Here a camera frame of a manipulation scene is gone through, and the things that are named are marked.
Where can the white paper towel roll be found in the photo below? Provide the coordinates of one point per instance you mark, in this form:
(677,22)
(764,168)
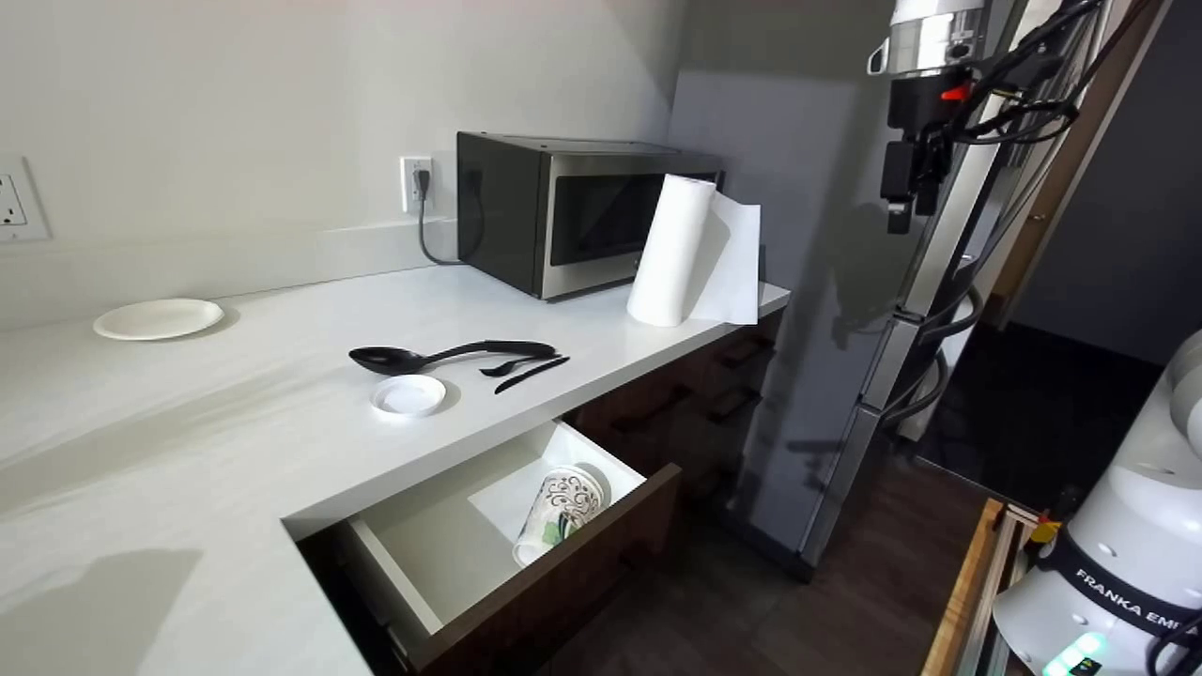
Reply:
(672,249)

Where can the white round plate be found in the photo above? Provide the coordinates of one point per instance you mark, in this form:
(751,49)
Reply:
(155,322)

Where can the black plastic fork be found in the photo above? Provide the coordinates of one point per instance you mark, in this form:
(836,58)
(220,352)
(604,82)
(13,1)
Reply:
(504,366)

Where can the black plastic serving spoon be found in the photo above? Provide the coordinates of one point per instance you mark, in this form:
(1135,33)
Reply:
(381,360)

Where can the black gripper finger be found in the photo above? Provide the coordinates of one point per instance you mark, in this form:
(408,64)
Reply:
(933,175)
(900,175)

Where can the dark brown lower cabinet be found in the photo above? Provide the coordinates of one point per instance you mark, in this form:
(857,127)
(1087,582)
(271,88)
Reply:
(683,409)

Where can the grey refrigerator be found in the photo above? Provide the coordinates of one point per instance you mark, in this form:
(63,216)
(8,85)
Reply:
(801,315)

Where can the small white round lid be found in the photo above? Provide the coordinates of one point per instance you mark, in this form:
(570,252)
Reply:
(408,396)

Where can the white wall outlet empty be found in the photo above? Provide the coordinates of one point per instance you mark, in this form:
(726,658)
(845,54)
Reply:
(17,202)

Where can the printed paper coffee cup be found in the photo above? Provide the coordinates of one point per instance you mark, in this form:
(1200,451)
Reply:
(565,505)

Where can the stainless steel microwave oven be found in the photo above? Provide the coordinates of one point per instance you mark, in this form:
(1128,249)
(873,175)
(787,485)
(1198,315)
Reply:
(552,211)

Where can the wooden robot cart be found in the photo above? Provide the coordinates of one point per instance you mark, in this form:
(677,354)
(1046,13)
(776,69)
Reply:
(970,603)

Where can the open drawer with brown front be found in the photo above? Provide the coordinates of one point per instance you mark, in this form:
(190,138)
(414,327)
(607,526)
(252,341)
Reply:
(436,551)

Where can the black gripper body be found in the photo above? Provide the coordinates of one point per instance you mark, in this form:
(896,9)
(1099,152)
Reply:
(926,110)

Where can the brown wooden door frame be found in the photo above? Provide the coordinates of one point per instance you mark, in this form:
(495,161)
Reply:
(1064,162)

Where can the white wall outlet with plug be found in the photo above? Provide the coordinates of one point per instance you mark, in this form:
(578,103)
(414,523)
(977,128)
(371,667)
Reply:
(419,182)

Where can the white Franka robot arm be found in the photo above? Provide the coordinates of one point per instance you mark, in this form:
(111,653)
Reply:
(1128,526)

